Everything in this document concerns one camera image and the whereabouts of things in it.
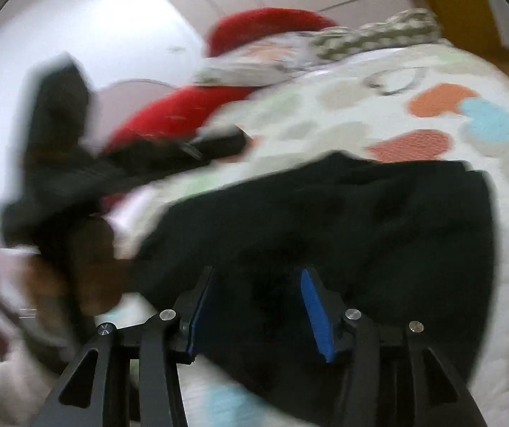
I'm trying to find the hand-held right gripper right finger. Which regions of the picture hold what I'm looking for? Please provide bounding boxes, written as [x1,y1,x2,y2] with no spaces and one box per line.
[299,268,488,427]

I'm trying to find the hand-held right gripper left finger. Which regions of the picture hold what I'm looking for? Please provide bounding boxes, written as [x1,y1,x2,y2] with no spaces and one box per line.
[32,266,216,427]

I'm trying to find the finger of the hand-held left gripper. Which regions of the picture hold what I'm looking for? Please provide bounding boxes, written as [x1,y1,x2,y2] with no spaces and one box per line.
[183,125,248,160]

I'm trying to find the black pants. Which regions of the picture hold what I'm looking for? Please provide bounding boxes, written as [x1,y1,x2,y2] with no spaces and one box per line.
[118,151,502,427]

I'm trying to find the person's left hand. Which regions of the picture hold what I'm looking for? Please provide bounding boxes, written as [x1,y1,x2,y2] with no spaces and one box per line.
[25,220,131,321]

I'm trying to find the red star-print pillow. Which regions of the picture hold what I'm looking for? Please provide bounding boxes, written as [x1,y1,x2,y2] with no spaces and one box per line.
[102,84,257,156]

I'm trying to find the white flower-print pillow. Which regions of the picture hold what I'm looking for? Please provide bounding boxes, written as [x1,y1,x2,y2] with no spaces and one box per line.
[193,31,326,89]

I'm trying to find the pink headboard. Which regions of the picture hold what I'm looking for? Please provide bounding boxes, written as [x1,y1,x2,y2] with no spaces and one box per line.
[89,79,179,143]

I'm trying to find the red floral pillow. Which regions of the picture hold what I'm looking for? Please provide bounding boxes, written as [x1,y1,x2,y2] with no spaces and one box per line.
[205,7,339,58]

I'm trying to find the quilted heart-pattern bedspread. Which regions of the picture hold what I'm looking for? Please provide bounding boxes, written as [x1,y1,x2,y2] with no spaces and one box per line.
[0,42,509,427]

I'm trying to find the olive hedgehog-print bolster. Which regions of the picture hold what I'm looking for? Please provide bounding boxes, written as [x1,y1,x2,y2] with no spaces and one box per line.
[311,8,442,62]

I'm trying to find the wooden door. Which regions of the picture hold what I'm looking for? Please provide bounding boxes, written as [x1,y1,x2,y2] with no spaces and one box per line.
[408,0,506,52]

